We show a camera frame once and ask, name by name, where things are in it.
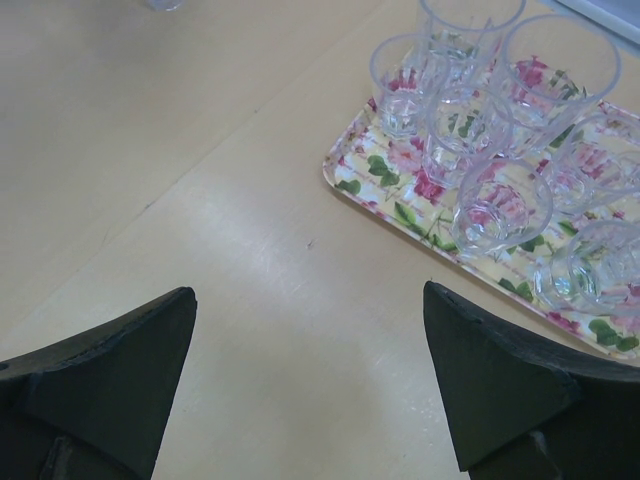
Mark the large clear tumbler glass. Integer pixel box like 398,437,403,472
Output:
416,0,526,86

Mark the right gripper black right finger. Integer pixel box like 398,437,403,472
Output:
423,281,639,479

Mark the floral patterned tray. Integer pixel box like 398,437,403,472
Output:
323,100,639,360

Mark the aluminium table frame rail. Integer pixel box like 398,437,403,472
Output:
555,0,639,48

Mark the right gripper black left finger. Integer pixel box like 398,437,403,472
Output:
1,287,196,479

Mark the small clear glass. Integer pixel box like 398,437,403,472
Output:
607,150,639,194
146,0,184,12
369,33,450,138
422,85,514,189
600,237,639,297
450,158,553,257
542,113,639,218
534,220,639,317

